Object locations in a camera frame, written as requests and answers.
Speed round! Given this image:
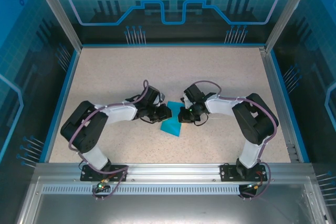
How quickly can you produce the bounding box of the blue paper sheet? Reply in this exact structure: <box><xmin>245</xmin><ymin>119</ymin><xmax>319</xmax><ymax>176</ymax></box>
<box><xmin>160</xmin><ymin>100</ymin><xmax>185</xmax><ymax>138</ymax></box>

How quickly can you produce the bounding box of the aluminium side rail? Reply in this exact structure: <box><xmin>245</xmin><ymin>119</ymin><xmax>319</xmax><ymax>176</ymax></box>
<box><xmin>258</xmin><ymin>47</ymin><xmax>300</xmax><ymax>163</ymax></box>

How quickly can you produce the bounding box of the grey metal plate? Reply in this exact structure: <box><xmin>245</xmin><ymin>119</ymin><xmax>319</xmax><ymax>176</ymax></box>
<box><xmin>15</xmin><ymin>176</ymin><xmax>332</xmax><ymax>224</ymax></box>

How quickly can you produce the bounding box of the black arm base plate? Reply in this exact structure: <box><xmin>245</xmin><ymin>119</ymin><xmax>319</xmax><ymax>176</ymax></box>
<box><xmin>80</xmin><ymin>164</ymin><xmax>128</xmax><ymax>183</ymax></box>
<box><xmin>219</xmin><ymin>163</ymin><xmax>268</xmax><ymax>183</ymax></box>

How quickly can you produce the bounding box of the slotted cable duct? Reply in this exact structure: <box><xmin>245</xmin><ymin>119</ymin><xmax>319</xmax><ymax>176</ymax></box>
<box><xmin>41</xmin><ymin>185</ymin><xmax>241</xmax><ymax>196</ymax></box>

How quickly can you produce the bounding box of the aluminium mounting rail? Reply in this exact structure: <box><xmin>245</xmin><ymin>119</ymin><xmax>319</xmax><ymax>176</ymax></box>
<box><xmin>35</xmin><ymin>163</ymin><xmax>313</xmax><ymax>183</ymax></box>

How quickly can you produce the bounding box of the aluminium frame post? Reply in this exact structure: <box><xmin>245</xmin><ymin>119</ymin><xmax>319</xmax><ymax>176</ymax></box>
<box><xmin>264</xmin><ymin>0</ymin><xmax>317</xmax><ymax>53</ymax></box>
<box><xmin>28</xmin><ymin>0</ymin><xmax>84</xmax><ymax>51</ymax></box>

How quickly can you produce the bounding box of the purple cable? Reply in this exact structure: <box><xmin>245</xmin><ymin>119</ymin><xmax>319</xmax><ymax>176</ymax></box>
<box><xmin>92</xmin><ymin>162</ymin><xmax>129</xmax><ymax>200</ymax></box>
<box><xmin>237</xmin><ymin>161</ymin><xmax>272</xmax><ymax>200</ymax></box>
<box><xmin>68</xmin><ymin>79</ymin><xmax>151</xmax><ymax>157</ymax></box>
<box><xmin>188</xmin><ymin>80</ymin><xmax>280</xmax><ymax>162</ymax></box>

